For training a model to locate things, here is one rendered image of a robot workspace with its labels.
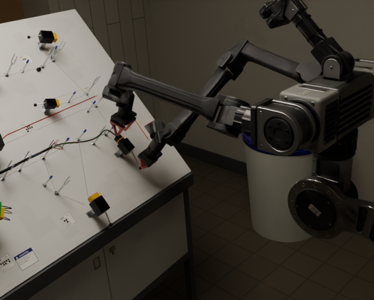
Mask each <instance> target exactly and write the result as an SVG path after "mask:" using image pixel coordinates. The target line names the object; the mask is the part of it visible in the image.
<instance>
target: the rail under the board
mask: <svg viewBox="0 0 374 300"><path fill-rule="evenodd" d="M193 184H194V177H193V173H192V172H190V173H189V174H186V175H185V176H184V177H182V178H181V179H179V180H177V181H176V182H175V183H173V184H172V185H170V186H168V187H167V188H166V189H164V190H162V191H161V192H159V193H158V194H156V195H155V196H153V197H152V198H150V199H149V200H147V201H146V202H144V203H143V204H141V205H139V206H138V207H137V208H135V209H134V210H132V211H130V212H129V213H128V214H126V215H125V216H123V217H121V218H120V219H119V220H117V221H115V222H114V223H113V224H112V226H108V227H106V228H105V229H103V230H102V231H100V232H99V233H97V234H96V235H94V236H93V237H91V238H90V239H88V240H86V241H85V242H83V243H82V244H81V245H79V246H78V247H76V248H74V249H73V250H72V251H70V252H68V253H67V254H65V255H64V256H62V257H61V258H59V259H58V260H56V261H55V262H53V263H52V264H50V265H49V266H47V267H46V268H44V269H43V270H41V271H39V272H38V273H36V274H35V275H34V276H32V277H31V278H29V279H27V280H26V281H25V282H23V283H22V284H20V285H18V286H17V287H15V288H14V289H12V290H11V291H9V292H8V293H6V294H5V295H3V296H2V297H0V300H28V299H29V298H31V297H32V296H33V295H35V294H37V293H38V292H39V291H41V290H42V289H44V288H45V287H47V286H48V285H49V284H51V283H52V282H54V281H55V280H56V279H58V278H60V277H61V276H62V275H64V274H65V273H67V272H68V271H70V270H71V269H72V268H74V267H75V266H77V265H78V264H80V263H81V262H82V261H84V260H85V259H87V258H88V257H90V256H91V255H93V254H94V253H95V252H97V251H98V250H100V249H101V248H103V247H104V246H105V245H107V244H108V243H110V242H111V241H113V240H114V239H116V238H117V237H118V236H120V235H121V234H123V233H124V232H126V231H127V230H128V229H130V228H132V227H133V226H134V225H136V224H137V223H138V222H140V221H142V220H143V219H144V218H146V217H147V216H149V215H150V214H151V213H153V212H154V211H156V210H157V209H159V208H160V207H161V206H163V205H165V204H166V203H167V202H169V201H170V200H172V199H173V198H175V197H176V196H177V195H179V194H180V193H182V192H183V191H185V190H186V189H188V188H189V187H190V186H192V185H193Z"/></svg>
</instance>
